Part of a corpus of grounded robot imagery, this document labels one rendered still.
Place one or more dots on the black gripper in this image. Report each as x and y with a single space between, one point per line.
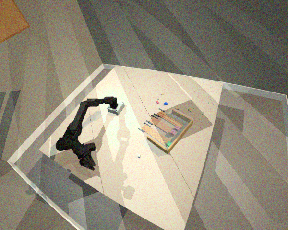
85 154

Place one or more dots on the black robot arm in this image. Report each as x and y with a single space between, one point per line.
74 129

